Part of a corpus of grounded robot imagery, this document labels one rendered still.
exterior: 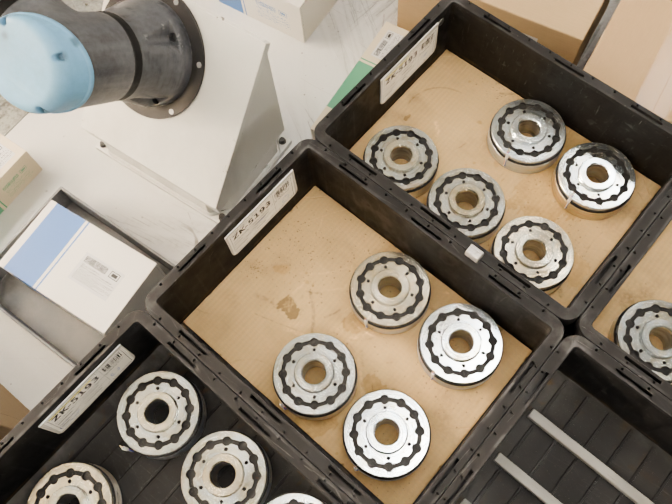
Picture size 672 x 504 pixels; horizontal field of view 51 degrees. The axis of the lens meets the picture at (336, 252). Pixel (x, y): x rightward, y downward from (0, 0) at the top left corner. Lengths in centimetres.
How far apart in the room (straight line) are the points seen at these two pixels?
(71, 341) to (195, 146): 35
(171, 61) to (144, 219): 28
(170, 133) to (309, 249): 29
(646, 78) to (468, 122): 25
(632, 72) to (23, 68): 80
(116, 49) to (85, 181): 35
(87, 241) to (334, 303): 38
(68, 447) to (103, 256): 27
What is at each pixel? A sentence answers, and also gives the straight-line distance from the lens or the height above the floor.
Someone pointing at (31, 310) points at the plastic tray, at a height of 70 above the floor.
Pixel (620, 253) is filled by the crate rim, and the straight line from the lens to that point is 88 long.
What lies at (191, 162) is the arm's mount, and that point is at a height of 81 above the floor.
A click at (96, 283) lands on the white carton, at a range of 104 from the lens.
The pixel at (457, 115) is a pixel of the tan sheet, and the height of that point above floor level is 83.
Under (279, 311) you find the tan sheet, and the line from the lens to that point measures 92.
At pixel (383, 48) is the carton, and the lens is 120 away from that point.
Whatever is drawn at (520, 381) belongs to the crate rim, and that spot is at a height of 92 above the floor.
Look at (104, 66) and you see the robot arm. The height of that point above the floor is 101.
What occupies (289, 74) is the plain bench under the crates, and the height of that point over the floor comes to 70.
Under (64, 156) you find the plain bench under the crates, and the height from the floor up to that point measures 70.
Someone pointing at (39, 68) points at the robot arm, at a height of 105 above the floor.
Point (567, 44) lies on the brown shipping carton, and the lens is 113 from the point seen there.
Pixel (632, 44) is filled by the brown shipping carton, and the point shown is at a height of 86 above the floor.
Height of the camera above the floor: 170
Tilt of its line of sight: 68 degrees down
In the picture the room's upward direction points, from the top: 8 degrees counter-clockwise
